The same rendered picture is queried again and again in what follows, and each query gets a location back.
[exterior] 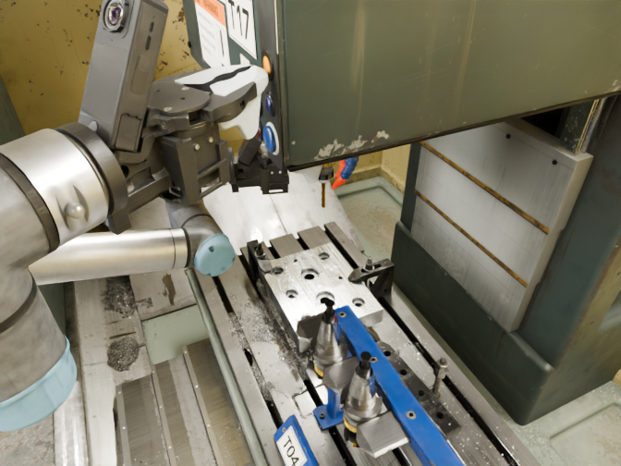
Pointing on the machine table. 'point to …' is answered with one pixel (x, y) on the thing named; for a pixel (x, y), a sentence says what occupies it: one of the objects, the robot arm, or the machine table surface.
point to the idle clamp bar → (442, 418)
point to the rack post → (329, 411)
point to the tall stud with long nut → (439, 374)
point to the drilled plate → (332, 285)
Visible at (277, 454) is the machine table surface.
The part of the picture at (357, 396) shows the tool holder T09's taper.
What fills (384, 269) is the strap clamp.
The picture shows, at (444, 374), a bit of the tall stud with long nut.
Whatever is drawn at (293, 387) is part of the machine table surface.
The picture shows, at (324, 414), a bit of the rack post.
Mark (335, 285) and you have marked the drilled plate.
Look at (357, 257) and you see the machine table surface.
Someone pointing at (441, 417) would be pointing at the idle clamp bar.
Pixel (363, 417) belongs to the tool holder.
